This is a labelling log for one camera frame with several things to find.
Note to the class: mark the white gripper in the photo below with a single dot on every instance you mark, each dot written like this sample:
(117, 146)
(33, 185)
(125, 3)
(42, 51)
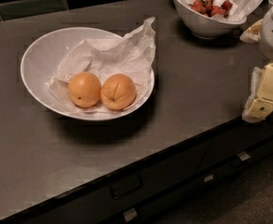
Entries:
(260, 104)

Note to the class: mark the white strawberry bowl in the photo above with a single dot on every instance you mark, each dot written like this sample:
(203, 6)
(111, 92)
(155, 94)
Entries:
(209, 27)

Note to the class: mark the right orange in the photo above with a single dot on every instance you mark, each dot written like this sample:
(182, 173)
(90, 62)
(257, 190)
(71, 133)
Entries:
(118, 92)

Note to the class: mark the orange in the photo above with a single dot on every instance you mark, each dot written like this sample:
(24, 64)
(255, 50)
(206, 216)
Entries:
(84, 89)
(118, 92)

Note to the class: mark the left orange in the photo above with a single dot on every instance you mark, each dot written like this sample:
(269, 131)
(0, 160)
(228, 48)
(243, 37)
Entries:
(84, 89)

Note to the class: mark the large white bowl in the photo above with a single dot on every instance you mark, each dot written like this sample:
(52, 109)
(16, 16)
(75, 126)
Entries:
(41, 60)

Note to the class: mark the red strawberries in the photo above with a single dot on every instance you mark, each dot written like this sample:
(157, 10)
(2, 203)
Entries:
(209, 9)

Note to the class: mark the dark right drawer front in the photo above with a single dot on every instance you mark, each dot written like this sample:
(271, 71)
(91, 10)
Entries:
(232, 142)

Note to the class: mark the dark drawer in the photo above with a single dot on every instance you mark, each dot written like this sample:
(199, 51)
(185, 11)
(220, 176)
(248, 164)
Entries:
(232, 142)
(117, 192)
(236, 193)

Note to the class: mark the crumpled white paper towel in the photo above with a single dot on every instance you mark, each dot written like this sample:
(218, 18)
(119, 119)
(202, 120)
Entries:
(130, 55)

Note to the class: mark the dark lower drawer front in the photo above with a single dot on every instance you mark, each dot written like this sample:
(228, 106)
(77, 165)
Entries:
(236, 193)

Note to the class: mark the dark upper drawer front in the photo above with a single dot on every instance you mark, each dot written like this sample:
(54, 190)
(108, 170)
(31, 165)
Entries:
(117, 192)

